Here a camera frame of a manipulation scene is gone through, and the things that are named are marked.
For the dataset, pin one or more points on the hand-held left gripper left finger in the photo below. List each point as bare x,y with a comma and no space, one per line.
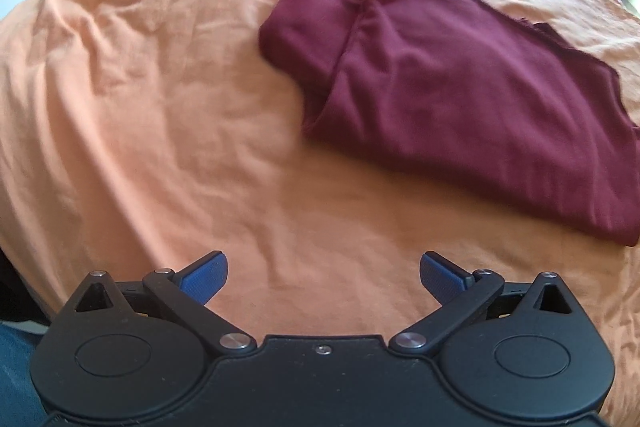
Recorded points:
205,282

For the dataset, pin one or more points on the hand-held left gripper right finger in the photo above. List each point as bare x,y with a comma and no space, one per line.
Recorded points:
441,282

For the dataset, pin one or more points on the maroon long-sleeve shirt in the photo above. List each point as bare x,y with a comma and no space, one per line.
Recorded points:
450,97

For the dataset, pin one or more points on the bed with orange sheet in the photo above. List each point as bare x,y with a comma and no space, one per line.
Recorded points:
150,132

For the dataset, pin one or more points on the person's leg in jeans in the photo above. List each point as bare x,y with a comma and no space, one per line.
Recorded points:
15,377

